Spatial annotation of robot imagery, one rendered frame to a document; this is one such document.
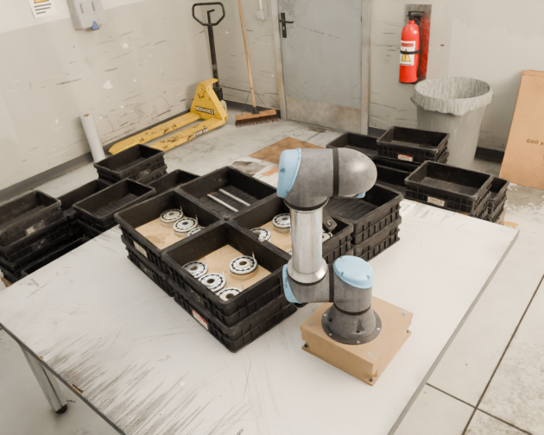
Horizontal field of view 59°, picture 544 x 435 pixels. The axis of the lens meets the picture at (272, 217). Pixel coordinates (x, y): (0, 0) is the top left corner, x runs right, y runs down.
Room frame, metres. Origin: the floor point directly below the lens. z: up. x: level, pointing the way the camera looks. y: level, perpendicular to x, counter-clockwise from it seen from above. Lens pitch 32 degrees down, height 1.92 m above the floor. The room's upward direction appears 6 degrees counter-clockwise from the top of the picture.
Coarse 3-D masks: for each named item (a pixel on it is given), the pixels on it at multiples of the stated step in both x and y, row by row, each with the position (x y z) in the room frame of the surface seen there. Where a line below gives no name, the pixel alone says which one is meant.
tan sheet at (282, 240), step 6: (270, 222) 1.72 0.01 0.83; (264, 228) 1.68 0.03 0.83; (270, 228) 1.67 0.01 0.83; (270, 234) 1.63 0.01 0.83; (276, 234) 1.62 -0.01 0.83; (282, 234) 1.62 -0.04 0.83; (288, 234) 1.61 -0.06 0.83; (276, 240) 1.58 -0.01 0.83; (282, 240) 1.58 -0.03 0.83; (288, 240) 1.57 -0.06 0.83; (282, 246) 1.53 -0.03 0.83; (288, 246) 1.53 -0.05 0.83
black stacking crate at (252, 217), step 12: (264, 204) 1.71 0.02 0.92; (276, 204) 1.75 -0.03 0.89; (240, 216) 1.64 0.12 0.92; (252, 216) 1.67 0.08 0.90; (264, 216) 1.71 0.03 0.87; (252, 228) 1.67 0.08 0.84; (336, 228) 1.54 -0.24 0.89; (348, 240) 1.47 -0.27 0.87; (324, 252) 1.40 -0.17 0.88; (336, 252) 1.43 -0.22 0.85; (348, 252) 1.46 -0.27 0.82
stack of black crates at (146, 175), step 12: (120, 156) 3.22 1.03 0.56; (132, 156) 3.29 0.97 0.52; (144, 156) 3.32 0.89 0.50; (156, 156) 3.11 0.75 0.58; (108, 168) 3.14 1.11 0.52; (120, 168) 3.18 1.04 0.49; (132, 168) 2.96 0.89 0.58; (144, 168) 3.04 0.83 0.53; (156, 168) 3.11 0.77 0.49; (108, 180) 2.98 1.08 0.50; (144, 180) 3.02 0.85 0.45
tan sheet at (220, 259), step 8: (224, 248) 1.56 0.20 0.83; (232, 248) 1.56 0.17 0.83; (208, 256) 1.52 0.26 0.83; (216, 256) 1.51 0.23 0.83; (224, 256) 1.51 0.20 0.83; (232, 256) 1.50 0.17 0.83; (208, 264) 1.47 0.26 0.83; (216, 264) 1.46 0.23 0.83; (224, 264) 1.46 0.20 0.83; (216, 272) 1.42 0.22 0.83; (224, 272) 1.41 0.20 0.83; (264, 272) 1.39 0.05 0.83; (232, 280) 1.36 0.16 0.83; (240, 280) 1.36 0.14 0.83; (248, 280) 1.35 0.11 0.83; (256, 280) 1.35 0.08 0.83; (240, 288) 1.31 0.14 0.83
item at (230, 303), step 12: (216, 228) 1.57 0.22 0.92; (240, 228) 1.54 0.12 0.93; (192, 240) 1.50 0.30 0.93; (168, 252) 1.44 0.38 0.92; (276, 252) 1.37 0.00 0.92; (168, 264) 1.39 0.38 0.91; (192, 276) 1.28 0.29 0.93; (276, 276) 1.24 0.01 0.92; (204, 288) 1.21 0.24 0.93; (252, 288) 1.18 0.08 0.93; (216, 300) 1.15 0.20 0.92; (228, 300) 1.14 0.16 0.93; (240, 300) 1.15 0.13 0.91
